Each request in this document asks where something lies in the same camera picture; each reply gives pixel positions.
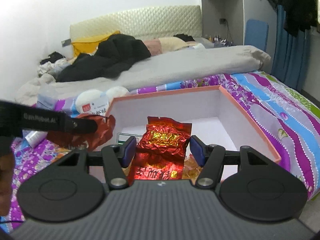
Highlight dark red packet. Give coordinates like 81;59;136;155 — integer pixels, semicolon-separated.
47;114;116;151

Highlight red foil tea packet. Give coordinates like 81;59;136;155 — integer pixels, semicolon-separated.
128;116;192;184

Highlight shrimp flavour snack bag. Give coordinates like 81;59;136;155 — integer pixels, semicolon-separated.
80;96;109;116

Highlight green pickled vegetable packet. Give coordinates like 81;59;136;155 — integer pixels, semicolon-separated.
117;133;143;145

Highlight red clear tofu snack packet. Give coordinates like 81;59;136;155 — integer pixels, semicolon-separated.
182;154;202;184

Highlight person's left hand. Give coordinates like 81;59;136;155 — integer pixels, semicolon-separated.
0;153;15;216

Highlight white spray can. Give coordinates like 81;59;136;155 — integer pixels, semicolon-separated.
25;131;48;148

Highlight pink cardboard box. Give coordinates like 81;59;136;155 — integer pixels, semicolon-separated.
88;84;282;185

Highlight grey duvet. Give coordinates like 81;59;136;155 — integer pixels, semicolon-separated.
15;46;271;106

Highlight clear blue plastic bag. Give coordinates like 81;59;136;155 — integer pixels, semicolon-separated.
36;84;58;110

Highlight white clothes pile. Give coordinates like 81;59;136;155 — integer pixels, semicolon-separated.
37;51;71;79

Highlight white blue plush toy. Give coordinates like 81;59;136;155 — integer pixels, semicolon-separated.
75;86;129;114

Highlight colourful floral bed sheet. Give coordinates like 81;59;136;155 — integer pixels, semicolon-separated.
1;70;319;233

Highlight yellow pillow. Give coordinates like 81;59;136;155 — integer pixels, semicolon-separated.
72;30;120;57

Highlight black clothing pile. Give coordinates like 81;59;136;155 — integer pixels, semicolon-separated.
56;34;151;82

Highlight pink beige pillow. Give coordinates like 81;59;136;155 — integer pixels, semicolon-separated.
143;37;189;56

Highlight blue curtain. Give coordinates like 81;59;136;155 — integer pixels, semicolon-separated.
271;5;311;92

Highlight blue padded board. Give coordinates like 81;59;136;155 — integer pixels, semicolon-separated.
244;19;269;51

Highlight cream quilted headboard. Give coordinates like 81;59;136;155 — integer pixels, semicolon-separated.
69;5;203;41

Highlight black hanging coat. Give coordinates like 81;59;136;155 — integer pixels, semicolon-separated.
281;0;317;37

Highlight wall socket panel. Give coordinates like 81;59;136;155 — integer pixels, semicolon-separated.
61;38;72;48

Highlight grey wall cabinet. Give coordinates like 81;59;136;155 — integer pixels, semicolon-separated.
201;0;277;55

